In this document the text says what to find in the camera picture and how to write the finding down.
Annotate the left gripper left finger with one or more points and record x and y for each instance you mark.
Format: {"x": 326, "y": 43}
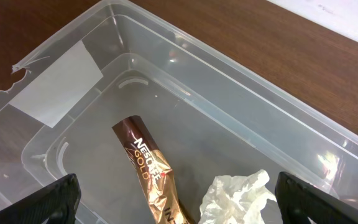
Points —
{"x": 56, "y": 203}

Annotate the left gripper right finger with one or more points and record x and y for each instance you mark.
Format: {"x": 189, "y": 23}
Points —
{"x": 301, "y": 202}

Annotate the white tissue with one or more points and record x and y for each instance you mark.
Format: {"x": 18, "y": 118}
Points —
{"x": 239, "y": 199}

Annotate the brown gold coffee sachet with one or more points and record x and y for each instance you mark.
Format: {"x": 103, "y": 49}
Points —
{"x": 155, "y": 175}

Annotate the clear plastic waste bin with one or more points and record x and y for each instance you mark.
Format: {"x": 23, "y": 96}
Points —
{"x": 208, "y": 115}

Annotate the white label sticker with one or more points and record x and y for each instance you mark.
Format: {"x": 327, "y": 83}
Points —
{"x": 59, "y": 87}

